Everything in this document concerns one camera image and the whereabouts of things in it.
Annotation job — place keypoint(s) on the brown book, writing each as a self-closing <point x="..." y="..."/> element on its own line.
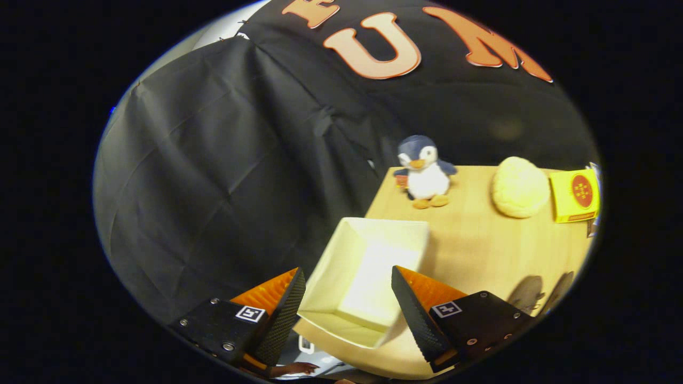
<point x="592" y="228"/>

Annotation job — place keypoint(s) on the beige fabric storage box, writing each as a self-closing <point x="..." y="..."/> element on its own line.
<point x="352" y="277"/>

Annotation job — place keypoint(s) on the yellow plush bun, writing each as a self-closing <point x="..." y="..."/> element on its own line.
<point x="520" y="186"/>

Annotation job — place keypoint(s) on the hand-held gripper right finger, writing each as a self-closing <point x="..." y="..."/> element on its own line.
<point x="413" y="320"/>

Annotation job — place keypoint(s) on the yellow book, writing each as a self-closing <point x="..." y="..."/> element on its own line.
<point x="579" y="192"/>

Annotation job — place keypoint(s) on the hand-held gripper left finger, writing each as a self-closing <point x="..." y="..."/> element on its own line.
<point x="285" y="320"/>

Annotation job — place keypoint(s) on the plush penguin toy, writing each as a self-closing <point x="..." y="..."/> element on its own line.
<point x="427" y="178"/>

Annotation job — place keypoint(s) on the brown fuzzy shoe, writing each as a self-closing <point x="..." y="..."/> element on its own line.
<point x="527" y="296"/>
<point x="559" y="290"/>

